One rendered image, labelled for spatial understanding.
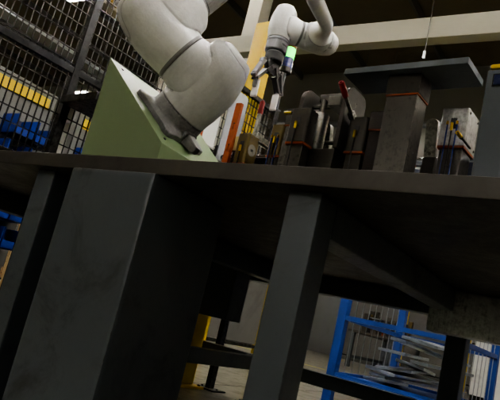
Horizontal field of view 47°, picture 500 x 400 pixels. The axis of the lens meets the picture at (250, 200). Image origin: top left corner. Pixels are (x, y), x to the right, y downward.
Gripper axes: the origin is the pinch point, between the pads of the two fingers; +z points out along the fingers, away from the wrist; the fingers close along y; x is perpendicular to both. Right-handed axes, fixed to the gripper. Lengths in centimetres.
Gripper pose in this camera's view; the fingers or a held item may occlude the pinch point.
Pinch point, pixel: (263, 100)
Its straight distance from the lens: 230.1
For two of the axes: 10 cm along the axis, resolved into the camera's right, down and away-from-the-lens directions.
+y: 5.9, 3.0, 7.5
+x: -7.8, -0.5, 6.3
